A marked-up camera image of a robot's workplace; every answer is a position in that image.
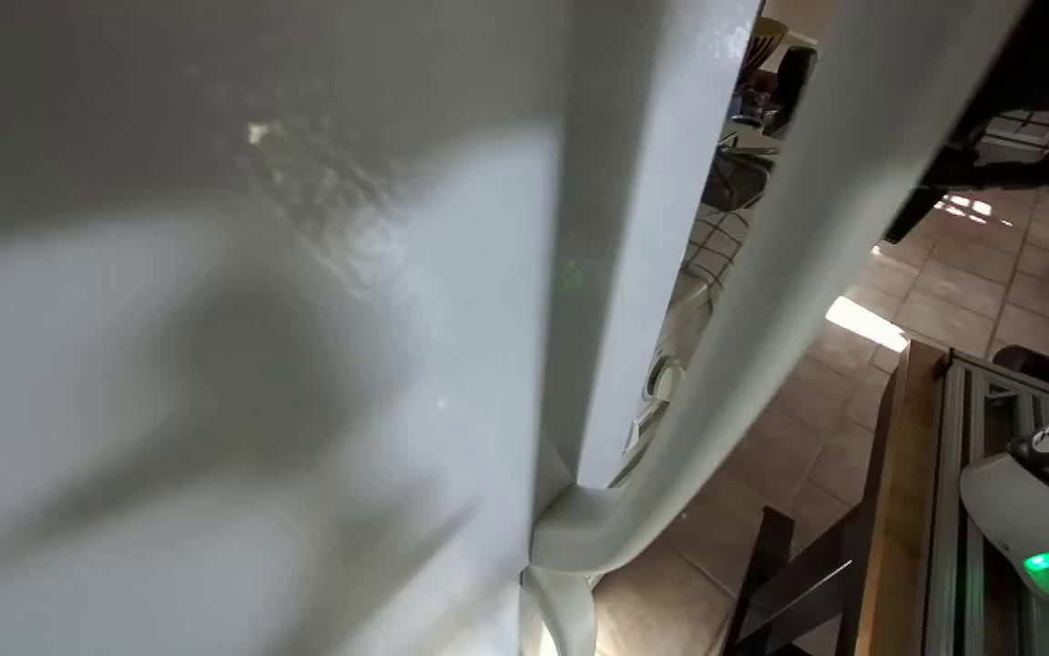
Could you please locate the dark round basin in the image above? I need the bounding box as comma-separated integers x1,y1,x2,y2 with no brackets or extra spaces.
699,144,775,216

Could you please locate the aluminium rail frame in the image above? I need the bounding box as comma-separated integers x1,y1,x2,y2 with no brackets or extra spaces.
924,347,1049,656

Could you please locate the wooden table edge board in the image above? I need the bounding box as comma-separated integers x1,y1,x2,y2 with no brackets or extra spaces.
852,339,956,656

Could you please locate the white plastic item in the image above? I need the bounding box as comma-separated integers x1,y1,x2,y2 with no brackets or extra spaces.
629,282,720,484

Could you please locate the black table leg brace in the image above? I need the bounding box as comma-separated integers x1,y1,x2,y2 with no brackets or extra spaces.
720,502,885,656

